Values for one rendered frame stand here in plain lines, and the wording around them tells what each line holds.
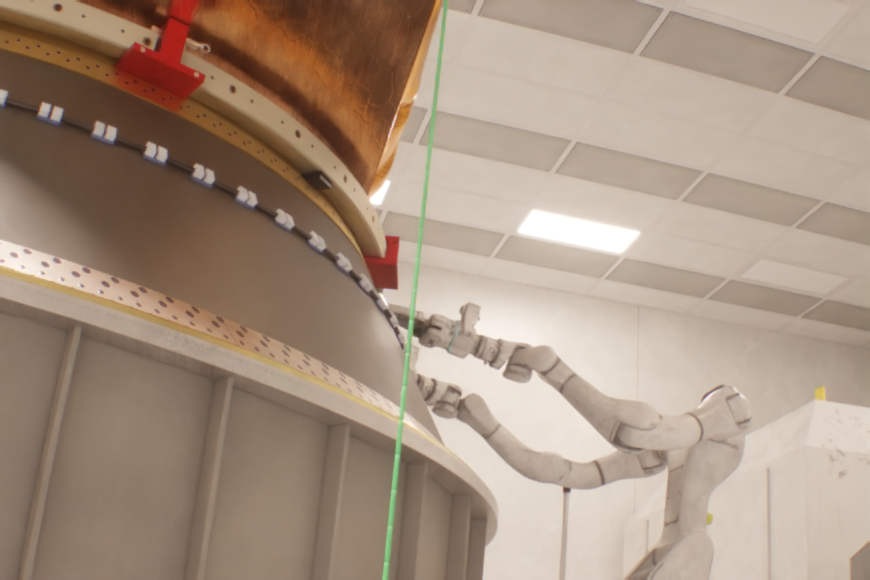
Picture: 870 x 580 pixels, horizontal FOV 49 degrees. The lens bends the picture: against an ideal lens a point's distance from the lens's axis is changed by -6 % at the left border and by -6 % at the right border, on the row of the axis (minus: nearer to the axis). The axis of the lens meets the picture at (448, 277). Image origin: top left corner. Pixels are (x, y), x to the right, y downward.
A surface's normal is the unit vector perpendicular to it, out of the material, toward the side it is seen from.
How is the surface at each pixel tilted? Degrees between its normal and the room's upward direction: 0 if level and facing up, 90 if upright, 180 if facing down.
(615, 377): 90
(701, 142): 180
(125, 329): 90
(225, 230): 62
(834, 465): 90
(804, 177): 180
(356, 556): 90
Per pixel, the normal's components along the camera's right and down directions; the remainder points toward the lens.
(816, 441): 0.25, -0.83
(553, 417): 0.25, -0.39
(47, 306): 0.54, -0.31
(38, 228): 0.51, -0.70
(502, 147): -0.08, 0.90
